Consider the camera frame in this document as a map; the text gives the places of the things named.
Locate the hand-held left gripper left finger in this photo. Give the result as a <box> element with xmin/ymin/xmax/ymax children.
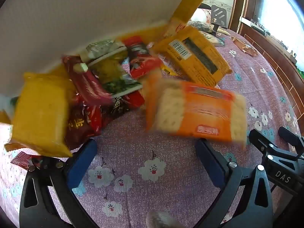
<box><xmin>20</xmin><ymin>138</ymin><xmax>98</xmax><ymax>228</ymax></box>

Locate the yellow biscuit packet with barcode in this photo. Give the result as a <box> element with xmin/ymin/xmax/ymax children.
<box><xmin>151</xmin><ymin>26</ymin><xmax>234</xmax><ymax>87</ymax></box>

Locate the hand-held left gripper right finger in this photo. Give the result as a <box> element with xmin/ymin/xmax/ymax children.
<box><xmin>195</xmin><ymin>139</ymin><xmax>274</xmax><ymax>228</ymax></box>

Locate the window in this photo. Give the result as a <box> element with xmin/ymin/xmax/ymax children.
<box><xmin>256</xmin><ymin>0</ymin><xmax>304</xmax><ymax>60</ymax></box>

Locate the black phone stand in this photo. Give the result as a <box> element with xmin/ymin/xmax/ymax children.
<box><xmin>210</xmin><ymin>4</ymin><xmax>228</xmax><ymax>33</ymax></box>

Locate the wooden door frame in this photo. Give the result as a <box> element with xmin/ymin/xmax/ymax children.
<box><xmin>228</xmin><ymin>0</ymin><xmax>258</xmax><ymax>32</ymax></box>

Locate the white and green snack packet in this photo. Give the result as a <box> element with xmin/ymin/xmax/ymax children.
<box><xmin>80</xmin><ymin>39</ymin><xmax>127</xmax><ymax>63</ymax></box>

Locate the orange cracker packet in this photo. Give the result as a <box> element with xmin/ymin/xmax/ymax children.
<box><xmin>142</xmin><ymin>76</ymin><xmax>248</xmax><ymax>149</ymax></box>

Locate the clear food packet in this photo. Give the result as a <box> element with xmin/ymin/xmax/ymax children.
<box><xmin>198</xmin><ymin>29</ymin><xmax>225</xmax><ymax>47</ymax></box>

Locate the yellow cardboard box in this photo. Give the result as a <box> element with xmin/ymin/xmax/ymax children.
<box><xmin>0</xmin><ymin>0</ymin><xmax>215</xmax><ymax>124</ymax></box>

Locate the plain yellow snack packet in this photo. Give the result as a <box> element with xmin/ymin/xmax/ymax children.
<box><xmin>10</xmin><ymin>72</ymin><xmax>75</xmax><ymax>158</ymax></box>

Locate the red snack packet dark picture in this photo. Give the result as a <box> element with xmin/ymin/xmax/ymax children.
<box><xmin>122</xmin><ymin>36</ymin><xmax>165</xmax><ymax>79</ymax></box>

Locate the wooden bed frame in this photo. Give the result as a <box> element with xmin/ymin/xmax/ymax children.
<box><xmin>237</xmin><ymin>17</ymin><xmax>304</xmax><ymax>116</ymax></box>

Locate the brown snack packet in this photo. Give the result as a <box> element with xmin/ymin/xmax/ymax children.
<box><xmin>233</xmin><ymin>36</ymin><xmax>258</xmax><ymax>57</ymax></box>

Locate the long red snack packet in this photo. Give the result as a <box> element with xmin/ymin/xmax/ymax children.
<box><xmin>62</xmin><ymin>55</ymin><xmax>113</xmax><ymax>106</ymax></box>

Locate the green and yellow snack packet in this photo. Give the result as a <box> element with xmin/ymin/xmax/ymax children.
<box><xmin>87</xmin><ymin>50</ymin><xmax>143</xmax><ymax>98</ymax></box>

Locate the purple floral bedsheet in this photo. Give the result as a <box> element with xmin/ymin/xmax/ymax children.
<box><xmin>0</xmin><ymin>32</ymin><xmax>300</xmax><ymax>228</ymax></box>

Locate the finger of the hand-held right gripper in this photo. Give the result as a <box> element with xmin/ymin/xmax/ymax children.
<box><xmin>248</xmin><ymin>128</ymin><xmax>304</xmax><ymax>192</ymax></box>
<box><xmin>278</xmin><ymin>126</ymin><xmax>304</xmax><ymax>154</ymax></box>

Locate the small red foil packet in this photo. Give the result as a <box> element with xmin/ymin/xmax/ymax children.
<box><xmin>4</xmin><ymin>142</ymin><xmax>47</xmax><ymax>172</ymax></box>

